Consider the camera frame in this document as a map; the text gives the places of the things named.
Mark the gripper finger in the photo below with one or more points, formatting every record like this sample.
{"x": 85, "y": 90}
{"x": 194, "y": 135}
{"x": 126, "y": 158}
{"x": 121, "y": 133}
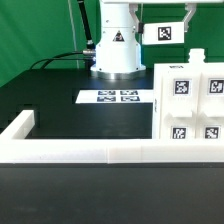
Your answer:
{"x": 139, "y": 25}
{"x": 190, "y": 11}

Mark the white cabinet body box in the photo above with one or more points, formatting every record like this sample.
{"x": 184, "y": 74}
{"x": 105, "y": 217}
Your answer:
{"x": 189, "y": 99}

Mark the white marker base sheet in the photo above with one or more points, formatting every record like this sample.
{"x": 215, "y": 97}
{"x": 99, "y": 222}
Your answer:
{"x": 114, "y": 96}

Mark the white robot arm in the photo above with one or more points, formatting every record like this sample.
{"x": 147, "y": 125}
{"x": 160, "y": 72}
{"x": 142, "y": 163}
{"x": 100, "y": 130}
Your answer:
{"x": 118, "y": 54}

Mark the white block with marker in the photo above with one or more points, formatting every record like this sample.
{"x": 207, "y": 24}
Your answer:
{"x": 163, "y": 33}

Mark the white U-shaped fence frame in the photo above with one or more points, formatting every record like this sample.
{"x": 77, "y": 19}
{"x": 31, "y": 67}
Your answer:
{"x": 15, "y": 147}

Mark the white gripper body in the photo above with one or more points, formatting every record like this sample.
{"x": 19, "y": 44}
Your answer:
{"x": 161, "y": 1}

